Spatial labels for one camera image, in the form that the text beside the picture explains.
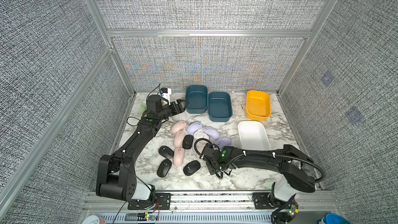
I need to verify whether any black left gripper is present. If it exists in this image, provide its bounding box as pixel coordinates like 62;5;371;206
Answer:
157;100;189;121

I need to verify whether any purple mouse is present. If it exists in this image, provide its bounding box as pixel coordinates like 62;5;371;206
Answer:
186;121;203;135
203;126;220;140
214;136;232;150

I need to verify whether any white mouse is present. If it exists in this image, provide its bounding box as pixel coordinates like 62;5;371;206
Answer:
193;131;209;141

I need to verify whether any white storage box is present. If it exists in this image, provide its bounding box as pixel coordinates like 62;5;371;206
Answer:
238;121;271;151

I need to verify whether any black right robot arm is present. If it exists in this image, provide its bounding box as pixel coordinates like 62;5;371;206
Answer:
193;138;326;202

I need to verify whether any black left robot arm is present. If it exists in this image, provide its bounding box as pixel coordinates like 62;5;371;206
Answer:
96;94;188;204

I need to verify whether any teal storage box left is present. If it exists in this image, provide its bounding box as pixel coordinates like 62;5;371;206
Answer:
185;85;208;114

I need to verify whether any teal storage box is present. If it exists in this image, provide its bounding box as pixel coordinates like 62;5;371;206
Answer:
208;91;233;122
185;85;208;114

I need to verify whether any teal storage box right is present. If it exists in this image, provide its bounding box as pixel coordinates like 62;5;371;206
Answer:
208;91;233;122

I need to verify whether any yellow storage box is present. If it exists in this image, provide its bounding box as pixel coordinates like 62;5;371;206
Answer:
246;90;271;122

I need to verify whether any pink mouse top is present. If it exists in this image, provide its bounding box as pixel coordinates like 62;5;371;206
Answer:
171;120;187;134

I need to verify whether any pink mouse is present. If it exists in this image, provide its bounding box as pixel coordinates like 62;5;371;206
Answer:
173;147;185;168
173;130;187;148
171;120;187;134

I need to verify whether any black mouse lower right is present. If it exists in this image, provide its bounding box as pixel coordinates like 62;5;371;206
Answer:
183;160;201;176

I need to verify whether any black mouse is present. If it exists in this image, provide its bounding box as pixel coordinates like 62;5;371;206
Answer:
158;145;174;160
183;160;201;176
157;159;172;178
182;134;194;150

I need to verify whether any black mouse centre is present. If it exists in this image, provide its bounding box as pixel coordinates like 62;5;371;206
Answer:
182;134;194;150

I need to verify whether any pink mouse lower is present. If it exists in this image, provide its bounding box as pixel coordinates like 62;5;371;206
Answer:
173;147;185;168

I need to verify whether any pink mouse middle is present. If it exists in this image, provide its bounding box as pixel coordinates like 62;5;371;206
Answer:
173;130;187;148

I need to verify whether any green wavy plate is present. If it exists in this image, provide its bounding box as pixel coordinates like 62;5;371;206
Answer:
138;101;147;116

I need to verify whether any black mouse lower left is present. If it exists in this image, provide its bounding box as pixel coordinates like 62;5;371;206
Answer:
157;159;172;178

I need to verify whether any blue round object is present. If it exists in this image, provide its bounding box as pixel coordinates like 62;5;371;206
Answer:
316;213;350;224

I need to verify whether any white round object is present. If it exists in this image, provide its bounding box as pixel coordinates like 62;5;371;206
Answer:
82;215;106;224

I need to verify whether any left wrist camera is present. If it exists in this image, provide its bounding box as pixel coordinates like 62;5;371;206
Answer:
159;87;172;106

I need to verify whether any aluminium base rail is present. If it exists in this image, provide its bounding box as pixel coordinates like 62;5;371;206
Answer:
77;189;343;224

